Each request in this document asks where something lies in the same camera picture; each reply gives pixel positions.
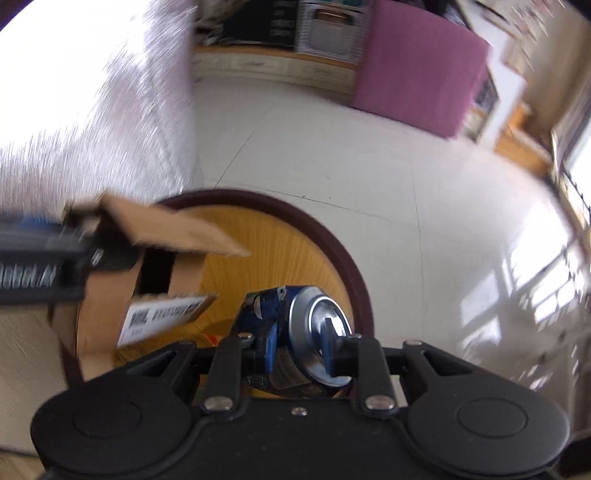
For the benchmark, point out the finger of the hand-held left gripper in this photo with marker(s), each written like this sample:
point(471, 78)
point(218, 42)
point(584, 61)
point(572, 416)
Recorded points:
point(92, 249)

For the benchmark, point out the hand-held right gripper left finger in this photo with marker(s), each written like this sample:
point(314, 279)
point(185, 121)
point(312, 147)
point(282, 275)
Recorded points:
point(270, 345)

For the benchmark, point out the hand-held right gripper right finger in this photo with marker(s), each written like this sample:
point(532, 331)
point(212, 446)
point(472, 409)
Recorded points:
point(328, 354)

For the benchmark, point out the blue drink can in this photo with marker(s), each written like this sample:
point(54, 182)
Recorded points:
point(286, 314)

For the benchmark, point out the brown cardboard box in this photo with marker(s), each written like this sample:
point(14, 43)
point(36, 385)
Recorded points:
point(184, 240)

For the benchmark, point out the yellow bin with dark rim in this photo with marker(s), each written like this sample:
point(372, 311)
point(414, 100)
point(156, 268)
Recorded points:
point(286, 240)

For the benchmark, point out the grey-top wooden table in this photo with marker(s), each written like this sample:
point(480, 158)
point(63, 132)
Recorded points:
point(92, 115)

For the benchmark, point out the low wooden drawer platform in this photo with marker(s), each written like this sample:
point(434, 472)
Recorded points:
point(277, 69)

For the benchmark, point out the wooden staircase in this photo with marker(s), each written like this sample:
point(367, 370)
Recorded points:
point(517, 138)

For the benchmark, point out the black chalkboard sign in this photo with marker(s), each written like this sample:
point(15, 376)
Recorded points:
point(281, 23)

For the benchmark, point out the pink folded mattress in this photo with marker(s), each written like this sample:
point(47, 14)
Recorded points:
point(415, 64)

